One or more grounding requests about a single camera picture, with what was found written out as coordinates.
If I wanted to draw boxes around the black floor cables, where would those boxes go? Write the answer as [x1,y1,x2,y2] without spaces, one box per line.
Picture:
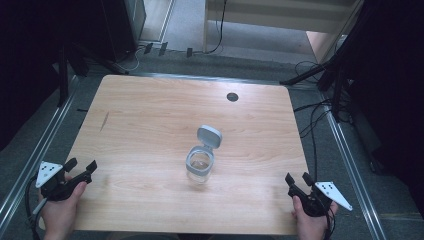
[292,59,338,183]

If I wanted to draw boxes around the white shelf unit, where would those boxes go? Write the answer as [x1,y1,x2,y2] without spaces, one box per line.
[203,0,365,54]

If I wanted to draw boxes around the person's right hand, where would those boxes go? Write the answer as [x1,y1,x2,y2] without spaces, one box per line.
[291,195,340,240]

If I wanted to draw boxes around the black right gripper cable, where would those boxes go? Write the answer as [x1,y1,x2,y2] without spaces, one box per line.
[323,205,336,240]

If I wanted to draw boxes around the black cabinet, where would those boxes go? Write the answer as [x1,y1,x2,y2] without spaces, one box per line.
[99,0,148,63]

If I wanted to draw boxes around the black hanging cable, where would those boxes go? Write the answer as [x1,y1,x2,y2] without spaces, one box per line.
[202,0,228,55]

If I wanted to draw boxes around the clear jar with grey flip lid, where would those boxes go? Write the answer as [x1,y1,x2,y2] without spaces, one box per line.
[185,124,223,185]

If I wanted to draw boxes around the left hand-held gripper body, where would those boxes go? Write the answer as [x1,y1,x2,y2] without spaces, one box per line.
[35,160,93,202]

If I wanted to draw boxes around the person's left hand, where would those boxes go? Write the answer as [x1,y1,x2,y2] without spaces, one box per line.
[39,181,88,240]

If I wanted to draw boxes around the black tripod stand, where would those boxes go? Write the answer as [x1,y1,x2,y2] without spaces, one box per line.
[54,41,130,108]
[279,49,358,123]

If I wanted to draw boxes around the white cable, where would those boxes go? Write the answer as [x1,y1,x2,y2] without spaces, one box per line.
[124,46,145,73]

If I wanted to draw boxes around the silver metal floor rail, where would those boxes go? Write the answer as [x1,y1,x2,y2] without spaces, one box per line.
[319,94,388,240]
[0,75,80,228]
[131,71,285,85]

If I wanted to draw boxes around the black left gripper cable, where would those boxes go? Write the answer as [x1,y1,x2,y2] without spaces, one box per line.
[24,175,46,240]

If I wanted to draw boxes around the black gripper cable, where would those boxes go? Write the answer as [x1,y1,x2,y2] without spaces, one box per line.
[323,205,336,240]
[24,175,46,240]

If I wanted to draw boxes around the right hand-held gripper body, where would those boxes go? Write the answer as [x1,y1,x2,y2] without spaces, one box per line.
[288,180,354,218]

